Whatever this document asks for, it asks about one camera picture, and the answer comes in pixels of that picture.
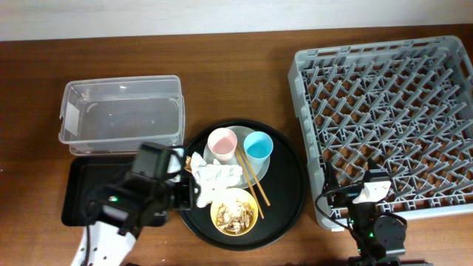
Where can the yellow bowl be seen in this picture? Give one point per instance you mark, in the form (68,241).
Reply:
(232,195)

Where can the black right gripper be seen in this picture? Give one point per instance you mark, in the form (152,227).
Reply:
(344,195)

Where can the food scraps pile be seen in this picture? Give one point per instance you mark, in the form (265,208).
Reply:
(235,218)

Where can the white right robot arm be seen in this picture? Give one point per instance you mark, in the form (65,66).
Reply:
(379,235)

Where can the pink cup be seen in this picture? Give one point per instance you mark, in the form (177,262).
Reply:
(222,143)

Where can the black rectangular tray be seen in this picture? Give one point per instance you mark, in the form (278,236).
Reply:
(84,174)

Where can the clear plastic waste bin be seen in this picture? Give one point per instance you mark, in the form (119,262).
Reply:
(116,115)

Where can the grey round plate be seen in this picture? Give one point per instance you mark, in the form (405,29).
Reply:
(241,133)

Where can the blue cup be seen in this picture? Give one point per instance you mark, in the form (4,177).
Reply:
(258,146)

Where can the gold foil wrapper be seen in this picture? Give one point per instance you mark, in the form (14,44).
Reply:
(188,164)

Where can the large white napkin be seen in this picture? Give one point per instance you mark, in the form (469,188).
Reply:
(212,178)

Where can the wooden chopstick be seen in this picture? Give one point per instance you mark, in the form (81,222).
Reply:
(249,173)
(245,172)

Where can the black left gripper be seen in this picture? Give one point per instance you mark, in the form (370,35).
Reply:
(183,196)

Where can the round black serving tray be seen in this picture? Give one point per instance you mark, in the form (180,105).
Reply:
(284,183)

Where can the grey plastic dishwasher rack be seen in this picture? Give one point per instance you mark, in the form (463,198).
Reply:
(405,104)

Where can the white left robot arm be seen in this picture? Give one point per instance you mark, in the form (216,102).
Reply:
(102,245)

